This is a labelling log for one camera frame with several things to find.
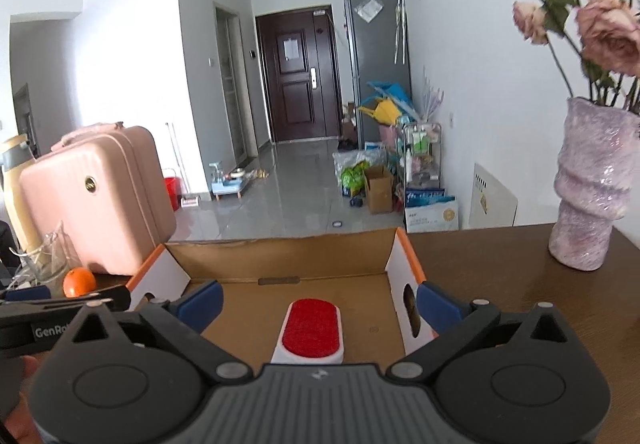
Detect person's left hand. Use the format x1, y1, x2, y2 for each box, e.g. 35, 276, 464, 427
4, 356, 43, 444

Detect dark brown entrance door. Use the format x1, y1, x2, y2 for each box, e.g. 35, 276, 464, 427
256, 6, 341, 143

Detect yellow thermos jug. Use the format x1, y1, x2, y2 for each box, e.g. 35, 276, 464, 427
1, 134, 42, 253

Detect white board against wall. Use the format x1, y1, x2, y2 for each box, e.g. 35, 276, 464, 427
469, 163, 518, 229

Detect green plastic bag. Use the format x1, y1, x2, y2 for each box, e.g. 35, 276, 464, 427
332, 149, 386, 198

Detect pink suitcase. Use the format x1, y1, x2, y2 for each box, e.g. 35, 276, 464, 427
20, 123, 177, 276

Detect small brown cardboard box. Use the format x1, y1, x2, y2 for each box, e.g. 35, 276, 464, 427
364, 165, 394, 214

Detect dried pink roses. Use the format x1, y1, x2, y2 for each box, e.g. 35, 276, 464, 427
512, 0, 639, 115

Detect red bucket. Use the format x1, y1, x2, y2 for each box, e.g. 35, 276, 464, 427
164, 176, 181, 211

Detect purple textured vase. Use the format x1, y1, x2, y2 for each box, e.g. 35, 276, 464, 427
548, 97, 639, 271

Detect white blue carton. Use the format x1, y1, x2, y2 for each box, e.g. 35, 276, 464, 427
405, 188, 460, 234

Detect blue small toy table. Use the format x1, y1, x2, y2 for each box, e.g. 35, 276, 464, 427
208, 162, 248, 200

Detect red cardboard box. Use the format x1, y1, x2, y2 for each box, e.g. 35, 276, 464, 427
127, 228, 435, 369

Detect orange fruit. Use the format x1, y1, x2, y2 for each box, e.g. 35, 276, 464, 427
63, 267, 96, 297

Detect red white lint brush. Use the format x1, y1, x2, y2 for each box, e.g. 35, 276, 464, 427
270, 297, 344, 365

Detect yellow blue toy pile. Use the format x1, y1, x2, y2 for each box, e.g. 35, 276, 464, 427
357, 82, 420, 126

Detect grey refrigerator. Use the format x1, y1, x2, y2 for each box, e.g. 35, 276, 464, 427
342, 0, 414, 151

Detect wire storage cart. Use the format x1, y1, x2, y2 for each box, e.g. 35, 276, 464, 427
398, 122, 442, 189

